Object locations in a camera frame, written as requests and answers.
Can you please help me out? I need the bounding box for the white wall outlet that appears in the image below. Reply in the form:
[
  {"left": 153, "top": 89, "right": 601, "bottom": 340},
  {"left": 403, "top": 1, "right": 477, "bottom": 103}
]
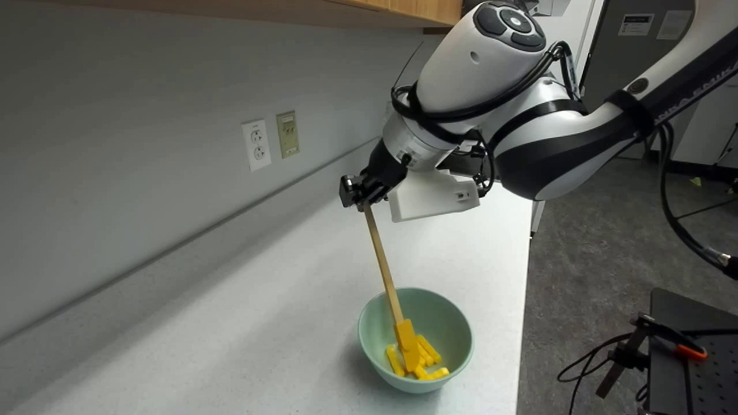
[{"left": 240, "top": 118, "right": 274, "bottom": 173}]

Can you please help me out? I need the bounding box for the dark grey appliance with labels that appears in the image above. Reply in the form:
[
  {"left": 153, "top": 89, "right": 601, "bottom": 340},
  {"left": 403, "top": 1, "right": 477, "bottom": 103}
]
[{"left": 581, "top": 0, "right": 738, "bottom": 111}]

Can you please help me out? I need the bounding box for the black perforated board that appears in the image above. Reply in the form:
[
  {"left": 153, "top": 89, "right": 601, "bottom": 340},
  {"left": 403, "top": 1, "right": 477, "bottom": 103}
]
[{"left": 646, "top": 285, "right": 738, "bottom": 415}]

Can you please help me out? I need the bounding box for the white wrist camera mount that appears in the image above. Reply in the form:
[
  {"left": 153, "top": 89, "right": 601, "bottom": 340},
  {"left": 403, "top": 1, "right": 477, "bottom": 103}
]
[{"left": 384, "top": 166, "right": 483, "bottom": 224}]

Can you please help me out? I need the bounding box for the wooden spatula with yellow head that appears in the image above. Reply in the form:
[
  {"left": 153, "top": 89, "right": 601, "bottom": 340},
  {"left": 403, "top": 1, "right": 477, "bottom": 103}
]
[{"left": 361, "top": 203, "right": 433, "bottom": 378}]

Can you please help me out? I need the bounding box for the orange and black clamp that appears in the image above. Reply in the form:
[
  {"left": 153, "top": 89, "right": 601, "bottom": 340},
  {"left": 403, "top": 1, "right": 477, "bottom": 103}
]
[{"left": 596, "top": 312, "right": 711, "bottom": 402}]

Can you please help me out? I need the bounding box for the white background cabinet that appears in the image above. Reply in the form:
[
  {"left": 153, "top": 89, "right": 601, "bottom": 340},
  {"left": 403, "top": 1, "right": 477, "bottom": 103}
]
[{"left": 675, "top": 99, "right": 738, "bottom": 170}]

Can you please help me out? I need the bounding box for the thin black cable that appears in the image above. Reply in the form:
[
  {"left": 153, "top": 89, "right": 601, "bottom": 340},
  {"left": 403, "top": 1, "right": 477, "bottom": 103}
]
[{"left": 555, "top": 329, "right": 640, "bottom": 406}]

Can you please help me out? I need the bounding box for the light green bowl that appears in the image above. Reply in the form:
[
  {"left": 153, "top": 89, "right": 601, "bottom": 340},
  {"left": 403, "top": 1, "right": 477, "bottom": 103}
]
[{"left": 355, "top": 285, "right": 474, "bottom": 396}]

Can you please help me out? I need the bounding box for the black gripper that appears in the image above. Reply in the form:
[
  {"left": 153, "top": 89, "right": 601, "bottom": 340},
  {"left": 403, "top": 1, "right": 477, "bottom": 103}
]
[{"left": 337, "top": 139, "right": 412, "bottom": 214}]

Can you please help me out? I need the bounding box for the wooden upper cabinet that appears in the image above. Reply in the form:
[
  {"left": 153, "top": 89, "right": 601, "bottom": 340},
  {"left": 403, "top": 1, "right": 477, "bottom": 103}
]
[{"left": 43, "top": 0, "right": 465, "bottom": 31}]

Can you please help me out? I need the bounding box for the beige wall switch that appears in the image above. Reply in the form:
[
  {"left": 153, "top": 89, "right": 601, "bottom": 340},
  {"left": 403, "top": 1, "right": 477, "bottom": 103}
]
[{"left": 274, "top": 108, "right": 303, "bottom": 162}]

